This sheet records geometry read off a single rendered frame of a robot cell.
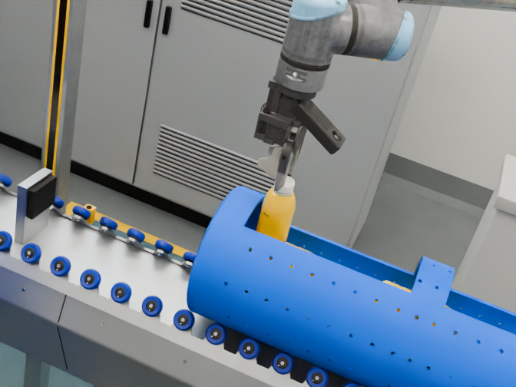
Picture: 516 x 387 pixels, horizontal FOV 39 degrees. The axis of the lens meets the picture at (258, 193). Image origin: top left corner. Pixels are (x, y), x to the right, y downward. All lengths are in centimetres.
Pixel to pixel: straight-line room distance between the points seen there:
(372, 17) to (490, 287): 120
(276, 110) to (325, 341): 44
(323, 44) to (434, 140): 315
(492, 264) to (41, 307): 128
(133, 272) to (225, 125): 163
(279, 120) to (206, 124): 196
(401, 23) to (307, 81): 19
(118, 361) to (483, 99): 302
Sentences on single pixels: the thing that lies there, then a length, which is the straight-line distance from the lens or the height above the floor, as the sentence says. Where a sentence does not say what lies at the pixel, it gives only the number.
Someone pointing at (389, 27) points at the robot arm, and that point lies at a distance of 131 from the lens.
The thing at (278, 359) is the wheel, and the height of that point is 97.
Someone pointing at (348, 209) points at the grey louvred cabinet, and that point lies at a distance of 322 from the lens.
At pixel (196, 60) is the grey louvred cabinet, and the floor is 82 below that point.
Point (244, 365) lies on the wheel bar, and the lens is 156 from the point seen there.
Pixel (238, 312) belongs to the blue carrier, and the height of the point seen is 107.
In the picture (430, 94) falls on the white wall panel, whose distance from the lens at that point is 430.
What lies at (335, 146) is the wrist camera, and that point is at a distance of 134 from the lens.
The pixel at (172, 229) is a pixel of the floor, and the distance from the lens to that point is 351.
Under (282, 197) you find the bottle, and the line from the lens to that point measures 143.
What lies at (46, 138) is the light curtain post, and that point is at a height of 99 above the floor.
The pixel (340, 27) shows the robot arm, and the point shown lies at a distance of 128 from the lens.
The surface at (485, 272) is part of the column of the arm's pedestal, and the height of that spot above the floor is 85.
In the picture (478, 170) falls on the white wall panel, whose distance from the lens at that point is 443.
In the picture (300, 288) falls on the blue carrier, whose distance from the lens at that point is 139.
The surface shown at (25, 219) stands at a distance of 173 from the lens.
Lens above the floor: 200
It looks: 30 degrees down
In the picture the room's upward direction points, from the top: 15 degrees clockwise
